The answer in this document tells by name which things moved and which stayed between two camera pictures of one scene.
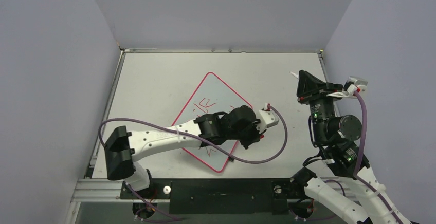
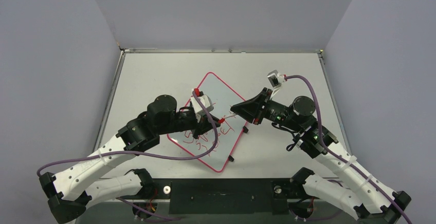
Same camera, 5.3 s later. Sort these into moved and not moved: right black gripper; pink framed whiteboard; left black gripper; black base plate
Moved: left black gripper; right black gripper
Not moved: black base plate; pink framed whiteboard
